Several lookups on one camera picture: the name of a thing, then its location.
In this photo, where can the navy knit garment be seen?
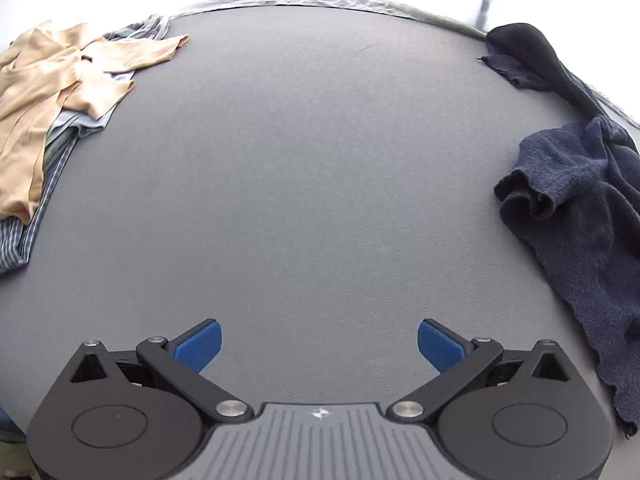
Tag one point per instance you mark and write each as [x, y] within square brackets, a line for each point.
[575, 210]

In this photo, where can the dark thin garment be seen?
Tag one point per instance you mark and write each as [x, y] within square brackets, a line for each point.
[525, 55]

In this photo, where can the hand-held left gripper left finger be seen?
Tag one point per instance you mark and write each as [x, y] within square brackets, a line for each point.
[197, 347]

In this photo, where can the beige garment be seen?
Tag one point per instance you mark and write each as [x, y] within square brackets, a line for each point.
[35, 90]

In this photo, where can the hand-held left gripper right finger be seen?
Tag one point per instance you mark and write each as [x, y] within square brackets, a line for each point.
[441, 347]

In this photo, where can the light blue garment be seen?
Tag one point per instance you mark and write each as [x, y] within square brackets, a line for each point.
[75, 124]

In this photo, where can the blue striped garment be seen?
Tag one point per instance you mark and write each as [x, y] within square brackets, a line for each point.
[20, 245]

